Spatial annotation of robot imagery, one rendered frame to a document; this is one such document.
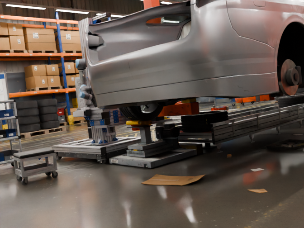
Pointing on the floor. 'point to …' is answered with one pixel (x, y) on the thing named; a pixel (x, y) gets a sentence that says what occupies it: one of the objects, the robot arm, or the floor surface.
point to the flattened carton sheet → (172, 180)
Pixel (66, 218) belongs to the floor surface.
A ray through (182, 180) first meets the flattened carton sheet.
